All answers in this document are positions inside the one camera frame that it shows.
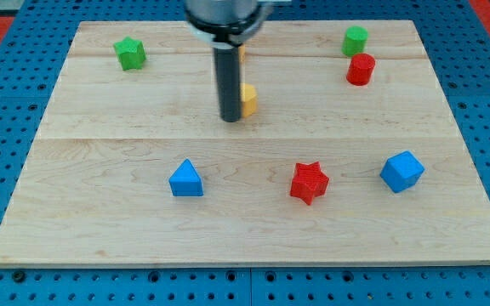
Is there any blue triangle block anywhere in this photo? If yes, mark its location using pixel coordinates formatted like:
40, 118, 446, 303
168, 159, 203, 196

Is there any green cylinder block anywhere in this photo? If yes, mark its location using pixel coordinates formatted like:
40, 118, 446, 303
341, 25, 369, 57

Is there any blue cube block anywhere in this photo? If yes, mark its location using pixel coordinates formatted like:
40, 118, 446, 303
380, 150, 424, 193

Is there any robot arm end silver black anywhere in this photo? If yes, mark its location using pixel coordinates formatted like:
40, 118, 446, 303
184, 0, 292, 49

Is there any yellow hexagon block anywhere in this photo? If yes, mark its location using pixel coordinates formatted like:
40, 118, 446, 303
241, 83, 258, 117

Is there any yellow block behind tool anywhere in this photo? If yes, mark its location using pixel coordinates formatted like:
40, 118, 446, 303
238, 45, 246, 64

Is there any red cylinder block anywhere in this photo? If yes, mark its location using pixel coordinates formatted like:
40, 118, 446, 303
346, 53, 376, 86

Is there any red star block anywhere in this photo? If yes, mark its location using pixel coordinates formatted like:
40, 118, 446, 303
289, 161, 329, 206

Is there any green star block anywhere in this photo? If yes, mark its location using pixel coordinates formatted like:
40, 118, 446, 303
113, 37, 146, 71

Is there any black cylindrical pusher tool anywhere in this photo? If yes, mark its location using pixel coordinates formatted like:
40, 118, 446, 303
213, 48, 242, 122

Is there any wooden board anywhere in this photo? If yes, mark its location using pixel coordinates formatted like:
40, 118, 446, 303
0, 20, 490, 269

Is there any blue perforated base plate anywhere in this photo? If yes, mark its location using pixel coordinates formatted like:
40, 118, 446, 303
0, 0, 490, 305

